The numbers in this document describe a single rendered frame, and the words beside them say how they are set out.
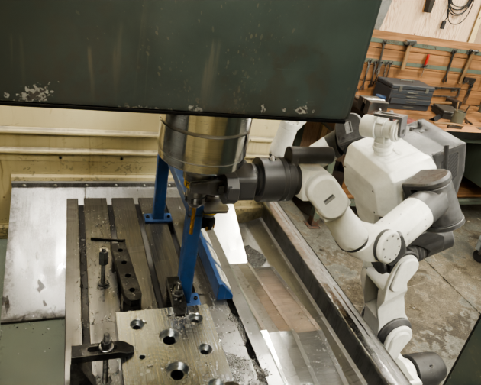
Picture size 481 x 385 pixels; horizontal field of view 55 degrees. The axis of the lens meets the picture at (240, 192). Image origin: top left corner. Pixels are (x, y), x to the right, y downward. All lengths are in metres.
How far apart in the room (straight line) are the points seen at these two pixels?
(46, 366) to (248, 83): 1.15
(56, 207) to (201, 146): 1.24
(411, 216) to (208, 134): 0.62
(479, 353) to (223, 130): 0.79
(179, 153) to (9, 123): 1.19
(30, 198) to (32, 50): 1.36
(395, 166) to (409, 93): 2.66
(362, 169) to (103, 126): 1.00
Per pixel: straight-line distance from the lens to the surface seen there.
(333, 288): 1.71
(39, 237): 1.85
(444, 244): 1.75
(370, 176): 1.39
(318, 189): 0.90
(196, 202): 0.86
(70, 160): 1.93
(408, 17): 4.24
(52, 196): 1.95
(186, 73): 0.65
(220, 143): 0.75
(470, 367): 1.25
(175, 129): 0.76
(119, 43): 0.63
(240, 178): 0.84
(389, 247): 1.09
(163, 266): 1.47
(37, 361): 1.59
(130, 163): 1.95
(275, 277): 1.83
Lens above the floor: 1.80
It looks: 27 degrees down
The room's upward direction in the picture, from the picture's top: 11 degrees clockwise
